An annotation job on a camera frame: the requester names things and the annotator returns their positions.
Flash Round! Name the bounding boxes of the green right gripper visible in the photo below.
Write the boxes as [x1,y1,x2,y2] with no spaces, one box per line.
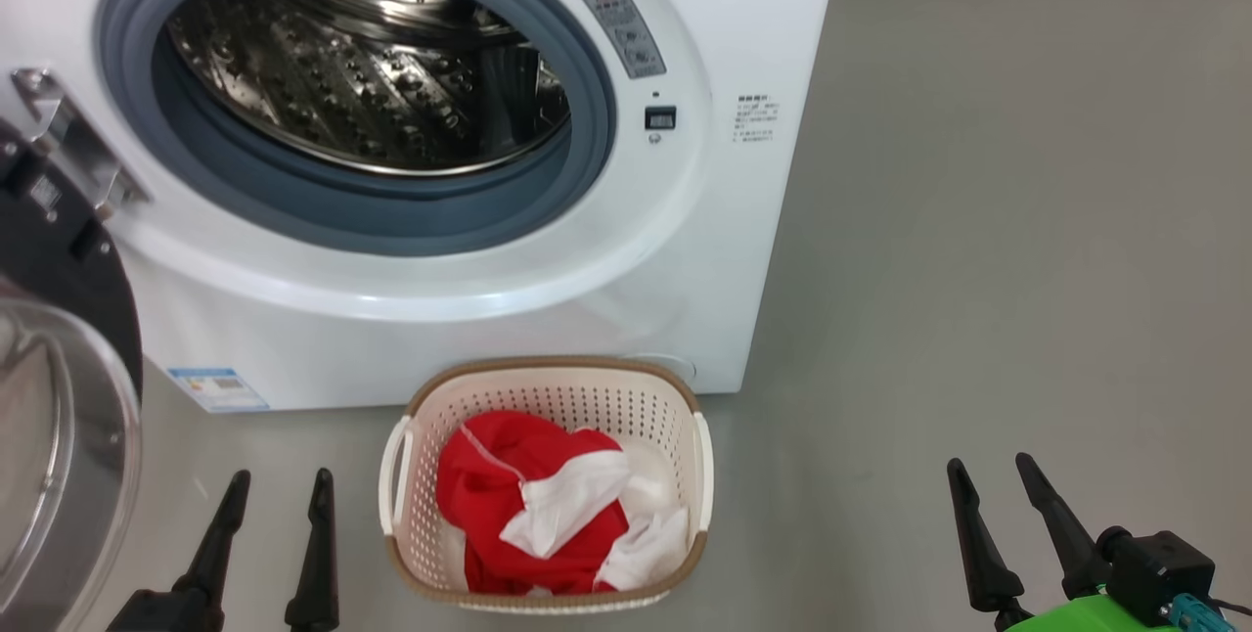
[946,453,1185,632]

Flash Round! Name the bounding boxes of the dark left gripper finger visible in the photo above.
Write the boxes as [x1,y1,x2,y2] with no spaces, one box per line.
[108,469,252,632]
[284,468,340,632]

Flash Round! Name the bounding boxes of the red garment with white stripes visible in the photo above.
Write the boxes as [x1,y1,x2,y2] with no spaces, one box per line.
[435,409,632,597]

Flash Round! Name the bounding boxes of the dark round glass washer door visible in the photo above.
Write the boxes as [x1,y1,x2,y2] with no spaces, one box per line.
[0,69,146,632]

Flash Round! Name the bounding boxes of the thin white garment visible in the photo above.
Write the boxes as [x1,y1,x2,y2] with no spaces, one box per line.
[592,441,691,594]

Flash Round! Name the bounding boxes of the beige perforated laundry basket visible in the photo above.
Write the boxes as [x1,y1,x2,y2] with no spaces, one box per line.
[379,356,715,613]

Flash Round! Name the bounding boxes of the grey rubber door gasket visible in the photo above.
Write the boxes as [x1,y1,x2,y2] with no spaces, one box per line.
[95,0,619,258]

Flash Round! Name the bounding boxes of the white front-load washing machine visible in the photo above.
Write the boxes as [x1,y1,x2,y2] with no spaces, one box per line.
[0,0,845,413]

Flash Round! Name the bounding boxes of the blue energy label sticker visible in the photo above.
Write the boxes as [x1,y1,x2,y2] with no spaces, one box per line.
[166,368,270,414]

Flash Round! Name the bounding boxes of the white round filter cover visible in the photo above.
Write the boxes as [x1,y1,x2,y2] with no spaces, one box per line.
[626,350,697,384]

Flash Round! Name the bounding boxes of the perforated steel washer drum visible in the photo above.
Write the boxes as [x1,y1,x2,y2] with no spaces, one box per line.
[161,0,573,178]

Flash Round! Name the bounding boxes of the small black text sticker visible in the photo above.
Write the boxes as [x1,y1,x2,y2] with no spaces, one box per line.
[732,92,781,146]

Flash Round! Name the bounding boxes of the grey warning sticker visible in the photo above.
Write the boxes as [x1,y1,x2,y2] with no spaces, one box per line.
[577,0,668,80]

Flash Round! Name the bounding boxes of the teal cable connector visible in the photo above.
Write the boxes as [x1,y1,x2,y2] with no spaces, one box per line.
[1169,593,1235,632]

